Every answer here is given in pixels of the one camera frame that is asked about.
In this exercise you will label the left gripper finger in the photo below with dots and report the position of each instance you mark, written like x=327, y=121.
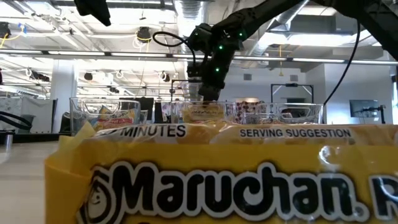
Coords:
x=96, y=11

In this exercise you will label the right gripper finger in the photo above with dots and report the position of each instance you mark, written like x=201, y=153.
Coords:
x=217, y=91
x=205, y=93

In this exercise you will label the blue yellow noodle packet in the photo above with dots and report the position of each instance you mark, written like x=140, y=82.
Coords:
x=115, y=119

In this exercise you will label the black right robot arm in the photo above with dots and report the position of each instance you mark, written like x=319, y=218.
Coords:
x=264, y=14

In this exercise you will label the clear plastic bin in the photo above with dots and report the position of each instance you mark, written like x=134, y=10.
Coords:
x=77, y=109
x=174, y=109
x=311, y=112

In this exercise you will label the red patterned background object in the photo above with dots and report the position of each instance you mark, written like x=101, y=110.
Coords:
x=248, y=110

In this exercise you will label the black ceiling spotlight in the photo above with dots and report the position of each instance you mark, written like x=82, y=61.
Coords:
x=41, y=76
x=165, y=77
x=88, y=76

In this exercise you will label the black ceiling device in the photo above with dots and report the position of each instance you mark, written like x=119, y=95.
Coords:
x=144, y=33
x=4, y=29

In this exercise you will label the black computer monitor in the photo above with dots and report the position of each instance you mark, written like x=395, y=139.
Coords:
x=146, y=107

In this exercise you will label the horizontal LED light bar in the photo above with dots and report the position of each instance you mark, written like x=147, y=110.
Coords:
x=140, y=54

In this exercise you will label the grey partition panel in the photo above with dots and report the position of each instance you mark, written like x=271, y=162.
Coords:
x=37, y=109

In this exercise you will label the grey computer monitor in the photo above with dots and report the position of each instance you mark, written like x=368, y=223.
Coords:
x=363, y=107

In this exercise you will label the silver metal cylinder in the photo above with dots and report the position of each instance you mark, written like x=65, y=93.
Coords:
x=9, y=141

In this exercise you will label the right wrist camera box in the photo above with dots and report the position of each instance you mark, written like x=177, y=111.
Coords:
x=194, y=70

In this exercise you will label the grey wall vent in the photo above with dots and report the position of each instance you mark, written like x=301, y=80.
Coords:
x=293, y=78
x=247, y=77

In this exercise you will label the silver round ventilation duct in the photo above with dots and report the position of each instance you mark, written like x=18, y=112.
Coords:
x=189, y=12
x=259, y=46

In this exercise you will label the black metal gantry frame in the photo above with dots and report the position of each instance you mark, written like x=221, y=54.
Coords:
x=292, y=84

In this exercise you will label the black metal table frame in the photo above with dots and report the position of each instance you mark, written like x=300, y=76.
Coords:
x=31, y=137

